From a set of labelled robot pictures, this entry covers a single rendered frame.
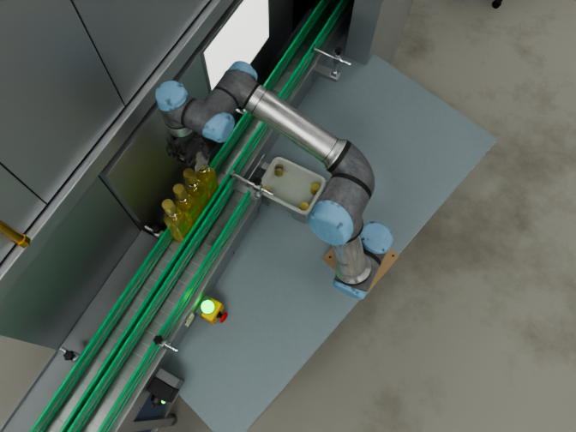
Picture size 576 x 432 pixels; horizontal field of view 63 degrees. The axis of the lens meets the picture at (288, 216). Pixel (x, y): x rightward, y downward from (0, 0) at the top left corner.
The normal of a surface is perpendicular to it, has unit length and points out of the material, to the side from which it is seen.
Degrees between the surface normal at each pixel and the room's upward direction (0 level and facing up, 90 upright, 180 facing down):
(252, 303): 0
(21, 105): 90
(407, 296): 0
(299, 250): 0
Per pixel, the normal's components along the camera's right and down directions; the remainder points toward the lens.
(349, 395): 0.02, -0.38
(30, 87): 0.88, 0.44
